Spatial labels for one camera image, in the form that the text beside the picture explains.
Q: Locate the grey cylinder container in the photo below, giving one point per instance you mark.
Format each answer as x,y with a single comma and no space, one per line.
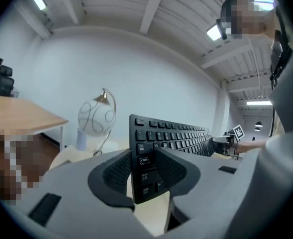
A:
81,139

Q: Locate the person's head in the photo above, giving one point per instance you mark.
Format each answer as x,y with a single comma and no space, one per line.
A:
248,16

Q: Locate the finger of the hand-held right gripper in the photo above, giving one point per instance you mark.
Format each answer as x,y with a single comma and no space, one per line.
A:
219,146

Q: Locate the rectangular ceiling light panel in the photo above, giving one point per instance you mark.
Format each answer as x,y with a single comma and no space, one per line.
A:
264,2
214,32

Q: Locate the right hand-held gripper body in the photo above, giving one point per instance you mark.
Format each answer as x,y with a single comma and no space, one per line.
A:
235,139

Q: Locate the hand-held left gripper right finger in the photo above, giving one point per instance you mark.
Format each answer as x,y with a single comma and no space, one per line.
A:
206,200

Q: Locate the person's right forearm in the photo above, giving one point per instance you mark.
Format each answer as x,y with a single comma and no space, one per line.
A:
250,146

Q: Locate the round cream table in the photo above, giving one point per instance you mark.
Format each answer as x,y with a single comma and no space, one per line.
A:
69,155

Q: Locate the white box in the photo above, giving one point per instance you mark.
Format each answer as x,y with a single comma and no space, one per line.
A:
115,147

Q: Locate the wooden desk with white legs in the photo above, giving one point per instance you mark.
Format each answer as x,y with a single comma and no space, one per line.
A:
22,116

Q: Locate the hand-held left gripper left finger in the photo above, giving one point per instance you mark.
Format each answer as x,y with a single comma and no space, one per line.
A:
81,208

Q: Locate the black head-worn camera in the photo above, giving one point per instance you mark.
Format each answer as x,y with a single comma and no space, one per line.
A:
222,29

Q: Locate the person's light shirt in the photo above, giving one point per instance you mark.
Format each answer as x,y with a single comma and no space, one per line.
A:
280,183

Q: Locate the black keyboard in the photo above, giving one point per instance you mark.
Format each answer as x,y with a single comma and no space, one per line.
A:
176,136

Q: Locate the black office chair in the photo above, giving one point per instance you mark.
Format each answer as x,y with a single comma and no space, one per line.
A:
3,81

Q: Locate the white globe table lamp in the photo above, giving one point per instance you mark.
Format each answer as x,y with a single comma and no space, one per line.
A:
94,118

